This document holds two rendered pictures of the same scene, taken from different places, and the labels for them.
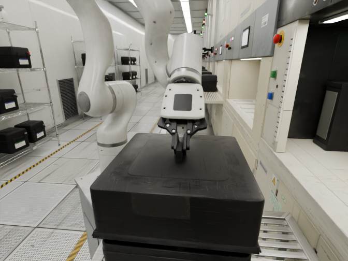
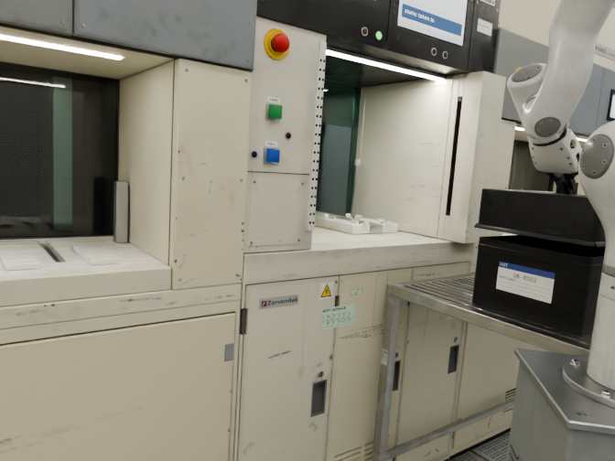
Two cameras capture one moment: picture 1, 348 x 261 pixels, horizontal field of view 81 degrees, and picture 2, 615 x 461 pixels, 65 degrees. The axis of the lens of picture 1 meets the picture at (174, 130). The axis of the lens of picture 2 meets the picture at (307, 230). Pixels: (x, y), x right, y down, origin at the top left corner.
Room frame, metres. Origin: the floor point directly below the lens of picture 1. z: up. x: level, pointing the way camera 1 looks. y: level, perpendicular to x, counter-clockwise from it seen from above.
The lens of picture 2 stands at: (1.66, 0.44, 1.08)
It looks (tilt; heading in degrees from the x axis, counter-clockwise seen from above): 8 degrees down; 228
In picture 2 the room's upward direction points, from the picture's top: 4 degrees clockwise
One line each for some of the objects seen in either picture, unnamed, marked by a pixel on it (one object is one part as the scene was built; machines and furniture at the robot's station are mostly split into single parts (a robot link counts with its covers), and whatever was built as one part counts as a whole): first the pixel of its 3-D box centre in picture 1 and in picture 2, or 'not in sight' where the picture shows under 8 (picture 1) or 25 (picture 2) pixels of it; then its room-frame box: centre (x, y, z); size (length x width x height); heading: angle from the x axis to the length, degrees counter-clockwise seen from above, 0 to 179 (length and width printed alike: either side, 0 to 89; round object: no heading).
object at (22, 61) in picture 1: (14, 57); not in sight; (2.80, 2.08, 1.31); 0.30 x 0.28 x 0.26; 175
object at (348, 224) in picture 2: not in sight; (356, 222); (0.39, -0.71, 0.89); 0.22 x 0.21 x 0.04; 84
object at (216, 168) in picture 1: (179, 169); (564, 208); (0.41, -0.01, 1.02); 0.29 x 0.29 x 0.13; 83
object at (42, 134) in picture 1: (31, 131); not in sight; (2.77, 2.06, 0.31); 0.30 x 0.28 x 0.26; 178
